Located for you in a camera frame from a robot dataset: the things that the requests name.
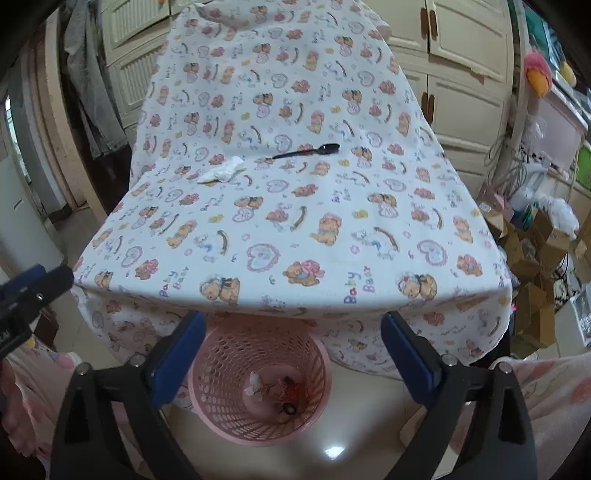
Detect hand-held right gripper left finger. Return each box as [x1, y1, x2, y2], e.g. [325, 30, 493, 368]
[50, 311, 208, 480]

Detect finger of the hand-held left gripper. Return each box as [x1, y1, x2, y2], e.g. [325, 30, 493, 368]
[0, 264, 47, 301]
[18, 266, 75, 317]

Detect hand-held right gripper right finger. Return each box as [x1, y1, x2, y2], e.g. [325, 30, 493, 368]
[381, 311, 539, 480]

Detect pink plastic mesh basket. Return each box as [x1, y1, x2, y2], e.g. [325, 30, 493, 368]
[187, 318, 333, 446]

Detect clear red white plastic wrapper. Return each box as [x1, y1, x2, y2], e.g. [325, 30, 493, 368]
[247, 371, 273, 398]

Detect red snack packet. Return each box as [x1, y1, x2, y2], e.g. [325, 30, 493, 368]
[277, 381, 308, 404]

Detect person's left pajama leg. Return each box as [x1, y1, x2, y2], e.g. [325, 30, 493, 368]
[0, 344, 81, 462]

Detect person's pajama leg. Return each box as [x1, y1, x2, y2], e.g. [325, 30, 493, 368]
[489, 355, 591, 462]
[0, 344, 81, 462]

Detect person's right pajama leg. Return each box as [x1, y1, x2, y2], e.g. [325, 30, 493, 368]
[489, 355, 591, 462]

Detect pile of cardboard boxes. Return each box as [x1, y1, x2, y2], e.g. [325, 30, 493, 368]
[475, 182, 591, 349]

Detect crumpled white tissue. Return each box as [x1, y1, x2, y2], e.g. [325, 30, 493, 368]
[198, 156, 245, 184]

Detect hanging grey jeans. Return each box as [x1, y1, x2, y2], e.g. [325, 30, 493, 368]
[62, 0, 127, 160]

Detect white plastic bag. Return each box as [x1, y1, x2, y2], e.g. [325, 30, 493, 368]
[536, 196, 580, 236]

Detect black plastic spoon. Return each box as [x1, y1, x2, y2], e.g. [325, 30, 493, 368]
[271, 143, 341, 160]

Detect cream plastic drawer cabinet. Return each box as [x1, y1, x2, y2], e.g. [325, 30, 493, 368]
[99, 0, 185, 134]

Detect green box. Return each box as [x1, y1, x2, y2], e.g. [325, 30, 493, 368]
[575, 143, 591, 185]

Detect pink storage box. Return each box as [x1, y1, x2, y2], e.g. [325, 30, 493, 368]
[531, 88, 589, 171]

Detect bear print tablecloth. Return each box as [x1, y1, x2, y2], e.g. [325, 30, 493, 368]
[74, 0, 513, 407]

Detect pink orange plush toy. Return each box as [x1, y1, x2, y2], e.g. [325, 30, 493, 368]
[522, 50, 554, 97]

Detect cream wardrobe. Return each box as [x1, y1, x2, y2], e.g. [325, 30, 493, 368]
[365, 0, 515, 185]

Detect yellow plush toy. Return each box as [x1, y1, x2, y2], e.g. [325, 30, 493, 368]
[556, 58, 578, 88]

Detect wooden door frame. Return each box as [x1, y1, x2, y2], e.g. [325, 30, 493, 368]
[28, 28, 109, 217]

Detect tangle of white cables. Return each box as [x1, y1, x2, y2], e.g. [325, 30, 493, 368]
[485, 134, 532, 199]

